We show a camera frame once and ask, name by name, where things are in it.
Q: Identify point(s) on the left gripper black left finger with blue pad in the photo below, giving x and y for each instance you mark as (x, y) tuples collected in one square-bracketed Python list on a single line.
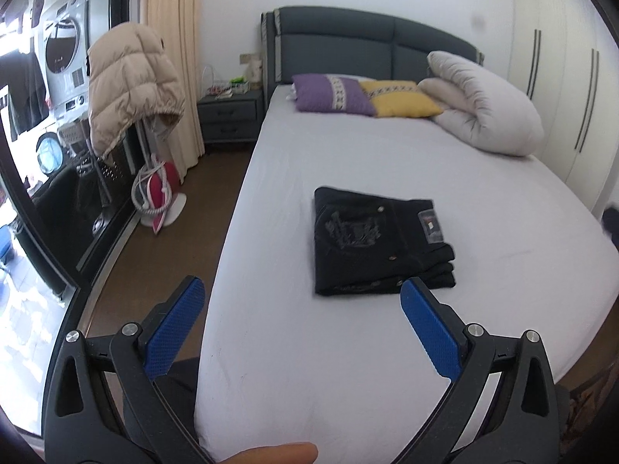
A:
[(168, 324)]

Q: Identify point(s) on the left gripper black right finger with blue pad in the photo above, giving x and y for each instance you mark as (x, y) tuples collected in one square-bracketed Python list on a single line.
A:
[(439, 329)]

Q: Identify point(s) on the black denim pants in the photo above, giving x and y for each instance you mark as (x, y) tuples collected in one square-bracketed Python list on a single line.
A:
[(368, 244)]

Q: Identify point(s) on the person's left hand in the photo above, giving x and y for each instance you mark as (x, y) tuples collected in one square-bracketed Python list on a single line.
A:
[(291, 453)]

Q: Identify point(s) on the black framed mirror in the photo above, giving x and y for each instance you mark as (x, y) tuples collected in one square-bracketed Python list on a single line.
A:
[(65, 198)]

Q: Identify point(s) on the dark grey nightstand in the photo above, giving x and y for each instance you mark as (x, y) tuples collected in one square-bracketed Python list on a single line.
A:
[(234, 119)]

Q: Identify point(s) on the white folded duvet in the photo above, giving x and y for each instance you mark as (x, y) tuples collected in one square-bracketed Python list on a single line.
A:
[(480, 108)]

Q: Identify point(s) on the yellow pillow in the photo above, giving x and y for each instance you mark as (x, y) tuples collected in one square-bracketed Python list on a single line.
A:
[(400, 99)]

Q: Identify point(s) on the beige puffer jacket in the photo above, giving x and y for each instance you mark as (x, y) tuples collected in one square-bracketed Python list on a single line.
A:
[(131, 79)]

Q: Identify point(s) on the purple pillow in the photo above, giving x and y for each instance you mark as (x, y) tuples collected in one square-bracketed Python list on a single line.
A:
[(328, 93)]

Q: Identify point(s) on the white wardrobe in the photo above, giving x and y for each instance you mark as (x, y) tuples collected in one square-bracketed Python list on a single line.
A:
[(566, 61)]

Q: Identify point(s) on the dark grey headboard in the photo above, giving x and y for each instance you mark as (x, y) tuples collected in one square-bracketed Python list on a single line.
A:
[(330, 40)]

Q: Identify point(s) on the beige curtain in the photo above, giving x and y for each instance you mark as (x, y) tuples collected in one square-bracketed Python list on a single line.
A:
[(176, 22)]

